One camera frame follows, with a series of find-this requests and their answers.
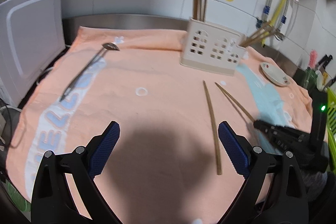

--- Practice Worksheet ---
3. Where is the white floral ceramic plate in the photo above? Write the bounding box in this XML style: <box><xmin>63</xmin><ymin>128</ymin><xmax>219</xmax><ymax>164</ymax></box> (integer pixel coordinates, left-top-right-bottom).
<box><xmin>260</xmin><ymin>62</ymin><xmax>290</xmax><ymax>87</ymax></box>

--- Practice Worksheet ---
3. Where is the white microwave oven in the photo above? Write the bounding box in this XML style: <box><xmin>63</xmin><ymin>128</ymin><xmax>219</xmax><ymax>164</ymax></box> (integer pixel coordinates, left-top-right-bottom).
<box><xmin>1</xmin><ymin>0</ymin><xmax>66</xmax><ymax>106</ymax></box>

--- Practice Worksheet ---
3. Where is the peach printed towel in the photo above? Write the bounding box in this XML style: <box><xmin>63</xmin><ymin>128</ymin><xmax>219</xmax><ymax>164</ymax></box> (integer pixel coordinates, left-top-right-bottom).
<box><xmin>6</xmin><ymin>27</ymin><xmax>312</xmax><ymax>223</ymax></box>

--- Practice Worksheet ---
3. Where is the black handled knife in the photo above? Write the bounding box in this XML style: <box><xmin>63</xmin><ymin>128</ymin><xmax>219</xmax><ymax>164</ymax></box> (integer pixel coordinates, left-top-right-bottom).
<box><xmin>316</xmin><ymin>54</ymin><xmax>333</xmax><ymax>71</ymax></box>

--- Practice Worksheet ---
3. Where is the yellow gas hose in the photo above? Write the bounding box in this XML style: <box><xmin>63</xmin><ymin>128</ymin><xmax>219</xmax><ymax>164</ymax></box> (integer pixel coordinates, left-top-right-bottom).
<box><xmin>261</xmin><ymin>0</ymin><xmax>300</xmax><ymax>45</ymax></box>

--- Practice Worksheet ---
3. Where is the metal ladle spoon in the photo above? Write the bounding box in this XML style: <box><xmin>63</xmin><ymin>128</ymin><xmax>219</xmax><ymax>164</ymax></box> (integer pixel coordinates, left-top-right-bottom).
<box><xmin>59</xmin><ymin>42</ymin><xmax>121</xmax><ymax>102</ymax></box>

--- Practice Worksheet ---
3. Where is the green dish rack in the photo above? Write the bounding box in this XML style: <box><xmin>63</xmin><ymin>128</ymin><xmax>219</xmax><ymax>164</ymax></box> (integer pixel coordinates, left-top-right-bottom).
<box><xmin>326</xmin><ymin>88</ymin><xmax>336</xmax><ymax>173</ymax></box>

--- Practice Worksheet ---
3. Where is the cream plastic utensil holder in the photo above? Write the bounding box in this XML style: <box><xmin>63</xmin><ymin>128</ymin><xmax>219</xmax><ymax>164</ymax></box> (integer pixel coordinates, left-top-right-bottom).
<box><xmin>180</xmin><ymin>19</ymin><xmax>246</xmax><ymax>76</ymax></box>

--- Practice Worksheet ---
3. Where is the pink bottle brush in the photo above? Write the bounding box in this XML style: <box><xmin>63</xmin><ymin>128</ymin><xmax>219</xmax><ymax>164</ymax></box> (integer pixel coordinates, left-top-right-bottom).
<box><xmin>308</xmin><ymin>50</ymin><xmax>318</xmax><ymax>69</ymax></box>

